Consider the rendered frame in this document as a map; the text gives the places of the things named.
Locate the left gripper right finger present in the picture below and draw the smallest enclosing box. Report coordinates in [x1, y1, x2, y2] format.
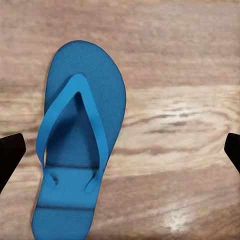
[224, 133, 240, 172]

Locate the sandal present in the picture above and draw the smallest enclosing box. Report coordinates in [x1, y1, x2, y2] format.
[31, 40, 127, 240]

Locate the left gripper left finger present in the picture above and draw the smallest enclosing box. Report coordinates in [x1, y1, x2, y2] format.
[0, 133, 26, 193]

